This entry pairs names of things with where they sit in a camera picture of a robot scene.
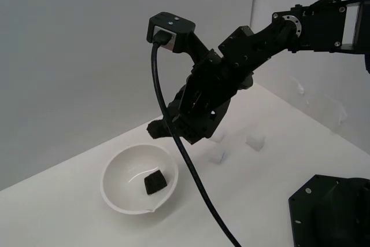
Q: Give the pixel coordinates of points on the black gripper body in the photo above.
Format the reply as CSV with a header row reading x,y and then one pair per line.
x,y
214,82

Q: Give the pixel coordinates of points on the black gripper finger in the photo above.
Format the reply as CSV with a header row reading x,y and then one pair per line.
x,y
176,105
199,127

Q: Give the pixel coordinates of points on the white foam cube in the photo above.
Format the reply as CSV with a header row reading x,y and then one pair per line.
x,y
255,142
221,137
216,156

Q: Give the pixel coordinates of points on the black foam cube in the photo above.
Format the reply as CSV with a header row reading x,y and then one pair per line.
x,y
156,182
157,129

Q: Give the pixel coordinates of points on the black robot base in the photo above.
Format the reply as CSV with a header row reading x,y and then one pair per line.
x,y
341,215

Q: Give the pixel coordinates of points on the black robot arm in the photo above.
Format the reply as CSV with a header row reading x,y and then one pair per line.
x,y
318,33

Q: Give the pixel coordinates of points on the white bowl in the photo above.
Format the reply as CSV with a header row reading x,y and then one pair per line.
x,y
130,198

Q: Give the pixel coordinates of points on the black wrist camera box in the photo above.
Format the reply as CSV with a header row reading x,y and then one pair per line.
x,y
173,28

